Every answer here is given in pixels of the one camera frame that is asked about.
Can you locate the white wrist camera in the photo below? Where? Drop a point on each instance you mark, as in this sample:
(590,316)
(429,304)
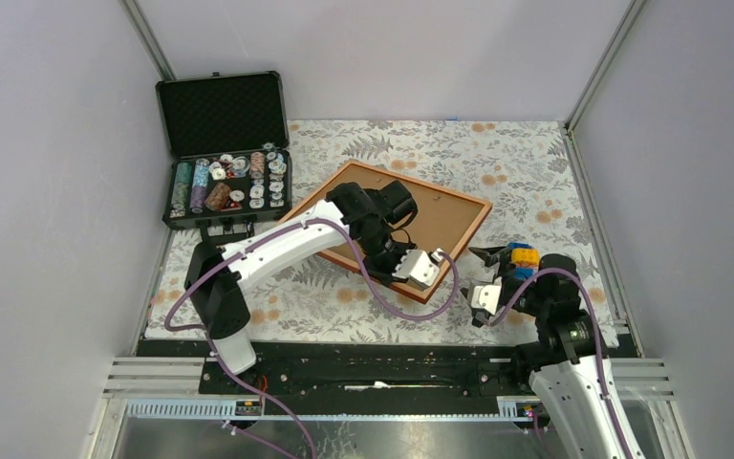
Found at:
(419,267)
(484,298)

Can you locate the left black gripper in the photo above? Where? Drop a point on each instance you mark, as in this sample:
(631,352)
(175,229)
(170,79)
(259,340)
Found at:
(384,273)

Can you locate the black poker chip case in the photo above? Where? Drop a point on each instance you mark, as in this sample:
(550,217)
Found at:
(228,137)

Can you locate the aluminium rail frame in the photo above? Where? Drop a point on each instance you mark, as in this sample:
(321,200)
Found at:
(192,388)

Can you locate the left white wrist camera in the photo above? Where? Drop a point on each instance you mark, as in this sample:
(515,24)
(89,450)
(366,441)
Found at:
(419,267)

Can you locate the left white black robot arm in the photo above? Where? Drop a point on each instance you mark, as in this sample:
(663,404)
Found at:
(219,278)

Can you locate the orange wooden photo frame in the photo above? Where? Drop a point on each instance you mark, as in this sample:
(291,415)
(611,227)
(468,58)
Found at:
(447,218)

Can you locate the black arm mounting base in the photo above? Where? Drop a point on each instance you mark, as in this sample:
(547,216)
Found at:
(386,379)

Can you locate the floral table cloth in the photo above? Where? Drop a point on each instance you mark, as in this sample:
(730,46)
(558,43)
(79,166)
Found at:
(521,168)

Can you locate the blue yellow toy block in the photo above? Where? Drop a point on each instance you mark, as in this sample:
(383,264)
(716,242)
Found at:
(524,260)

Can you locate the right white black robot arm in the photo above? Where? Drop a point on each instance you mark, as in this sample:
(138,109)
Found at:
(567,367)

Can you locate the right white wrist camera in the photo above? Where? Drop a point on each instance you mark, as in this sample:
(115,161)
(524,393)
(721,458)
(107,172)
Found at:
(484,298)

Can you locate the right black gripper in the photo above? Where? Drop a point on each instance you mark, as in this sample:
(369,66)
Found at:
(492,254)

